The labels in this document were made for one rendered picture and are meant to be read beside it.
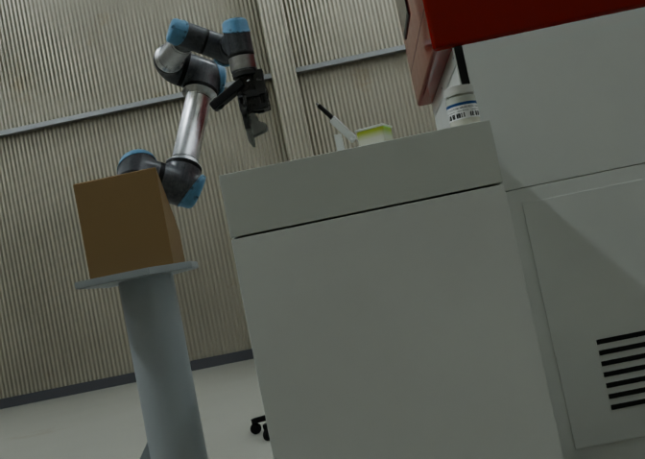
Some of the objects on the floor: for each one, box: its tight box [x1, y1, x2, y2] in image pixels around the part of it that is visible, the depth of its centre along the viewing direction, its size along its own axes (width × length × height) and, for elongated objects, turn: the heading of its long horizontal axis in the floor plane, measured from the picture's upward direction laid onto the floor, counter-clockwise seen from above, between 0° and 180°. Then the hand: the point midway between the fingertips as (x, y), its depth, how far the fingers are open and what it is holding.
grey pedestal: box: [75, 261, 208, 459], centre depth 272 cm, size 51×44×82 cm
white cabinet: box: [231, 184, 563, 459], centre depth 256 cm, size 64×96×82 cm, turn 108°
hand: (250, 142), depth 264 cm, fingers closed
